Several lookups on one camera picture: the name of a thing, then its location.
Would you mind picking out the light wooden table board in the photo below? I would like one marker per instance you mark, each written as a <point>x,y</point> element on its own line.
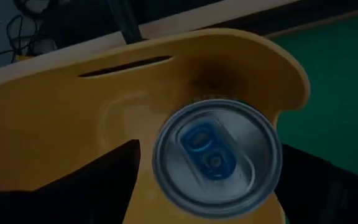
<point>179,22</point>

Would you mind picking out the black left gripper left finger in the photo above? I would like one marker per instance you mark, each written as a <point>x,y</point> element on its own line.
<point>73,193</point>

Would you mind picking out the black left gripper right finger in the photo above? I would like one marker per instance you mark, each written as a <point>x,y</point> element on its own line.
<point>328,193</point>

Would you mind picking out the yellow plastic bin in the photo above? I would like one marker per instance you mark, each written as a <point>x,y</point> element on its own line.
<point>57,130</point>

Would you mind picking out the blue silver Red Bull can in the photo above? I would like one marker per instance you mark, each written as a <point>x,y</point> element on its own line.
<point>216,155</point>

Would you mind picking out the black table frame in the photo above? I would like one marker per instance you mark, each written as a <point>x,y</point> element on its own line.
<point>291,17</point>

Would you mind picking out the black frame post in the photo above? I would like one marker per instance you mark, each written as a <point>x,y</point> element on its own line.
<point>124,21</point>

